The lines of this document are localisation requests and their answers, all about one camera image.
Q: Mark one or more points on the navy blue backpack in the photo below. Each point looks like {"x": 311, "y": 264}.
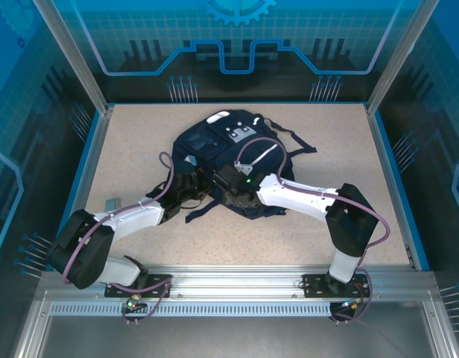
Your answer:
{"x": 214, "y": 156}

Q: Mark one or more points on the small grey rectangular block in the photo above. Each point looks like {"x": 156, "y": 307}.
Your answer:
{"x": 112, "y": 204}

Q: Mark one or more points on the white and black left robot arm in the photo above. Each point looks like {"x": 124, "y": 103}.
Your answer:
{"x": 136, "y": 218}

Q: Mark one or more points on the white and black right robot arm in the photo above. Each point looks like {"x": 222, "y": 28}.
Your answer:
{"x": 296, "y": 195}

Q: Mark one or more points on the blue table border strip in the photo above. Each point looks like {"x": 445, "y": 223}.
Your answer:
{"x": 400, "y": 186}
{"x": 83, "y": 168}

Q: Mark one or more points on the small connector green light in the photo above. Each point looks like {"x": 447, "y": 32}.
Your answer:
{"x": 132, "y": 304}
{"x": 350, "y": 305}

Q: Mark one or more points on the blue printed side panel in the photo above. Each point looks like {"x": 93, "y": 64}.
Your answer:
{"x": 438, "y": 112}
{"x": 21, "y": 112}

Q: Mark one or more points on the aluminium mounting rail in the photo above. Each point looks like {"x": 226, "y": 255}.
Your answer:
{"x": 237, "y": 279}

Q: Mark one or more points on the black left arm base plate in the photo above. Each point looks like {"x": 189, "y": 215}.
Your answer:
{"x": 158, "y": 279}

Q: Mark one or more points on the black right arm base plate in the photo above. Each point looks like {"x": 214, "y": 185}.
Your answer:
{"x": 315, "y": 285}

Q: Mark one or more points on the blue printed enclosure panel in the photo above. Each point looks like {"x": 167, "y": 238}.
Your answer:
{"x": 140, "y": 37}

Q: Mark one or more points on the aluminium frame post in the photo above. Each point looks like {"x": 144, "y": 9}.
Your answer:
{"x": 73, "y": 56}
{"x": 401, "y": 56}

